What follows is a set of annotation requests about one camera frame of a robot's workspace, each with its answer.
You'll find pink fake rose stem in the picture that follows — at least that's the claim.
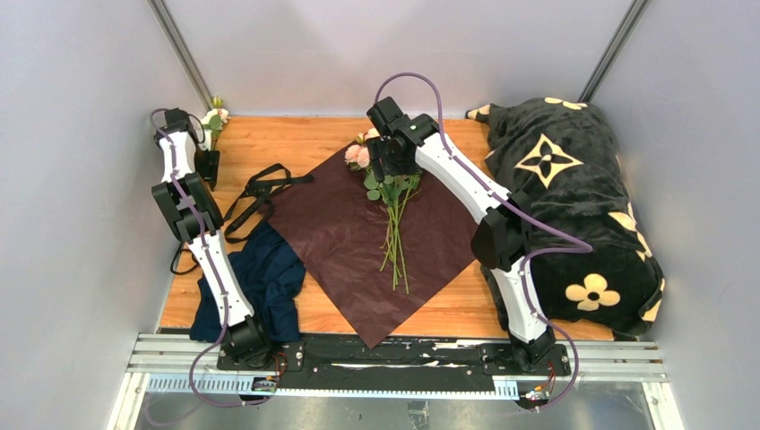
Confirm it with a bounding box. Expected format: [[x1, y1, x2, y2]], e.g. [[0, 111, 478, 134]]
[[201, 95, 230, 151]]

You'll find pink fake flower bouquet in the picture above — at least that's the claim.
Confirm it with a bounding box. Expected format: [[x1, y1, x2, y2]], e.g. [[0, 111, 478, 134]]
[[344, 128, 421, 294]]

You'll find black ribbon strap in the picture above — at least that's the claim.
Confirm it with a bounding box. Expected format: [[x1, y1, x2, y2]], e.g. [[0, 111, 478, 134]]
[[222, 163, 315, 245]]

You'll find dark red wrapping paper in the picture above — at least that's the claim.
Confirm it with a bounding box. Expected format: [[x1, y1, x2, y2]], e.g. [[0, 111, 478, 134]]
[[270, 151, 493, 348]]

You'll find black floral plush blanket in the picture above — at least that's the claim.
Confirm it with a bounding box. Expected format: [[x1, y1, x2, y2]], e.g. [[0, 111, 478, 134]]
[[467, 97, 665, 337]]

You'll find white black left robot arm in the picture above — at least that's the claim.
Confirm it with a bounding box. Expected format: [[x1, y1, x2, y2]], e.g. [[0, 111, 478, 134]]
[[149, 107, 275, 370]]

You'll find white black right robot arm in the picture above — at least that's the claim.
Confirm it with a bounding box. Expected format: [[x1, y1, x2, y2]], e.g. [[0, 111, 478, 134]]
[[367, 97, 556, 374]]

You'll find navy blue cloth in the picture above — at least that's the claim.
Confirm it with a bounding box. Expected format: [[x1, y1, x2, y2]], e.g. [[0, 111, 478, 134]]
[[189, 222, 307, 343]]

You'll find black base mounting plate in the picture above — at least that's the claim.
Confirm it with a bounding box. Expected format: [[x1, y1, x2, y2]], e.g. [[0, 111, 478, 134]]
[[216, 333, 574, 393]]

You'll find small black cord loop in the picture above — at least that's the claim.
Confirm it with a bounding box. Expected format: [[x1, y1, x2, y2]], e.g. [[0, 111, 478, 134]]
[[169, 242, 203, 277]]

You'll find aluminium frame rail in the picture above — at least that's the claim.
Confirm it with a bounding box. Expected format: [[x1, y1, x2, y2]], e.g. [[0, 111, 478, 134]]
[[108, 332, 684, 429]]

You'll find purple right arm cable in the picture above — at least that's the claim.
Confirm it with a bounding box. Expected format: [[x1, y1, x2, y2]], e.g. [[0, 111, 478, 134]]
[[374, 72, 595, 410]]

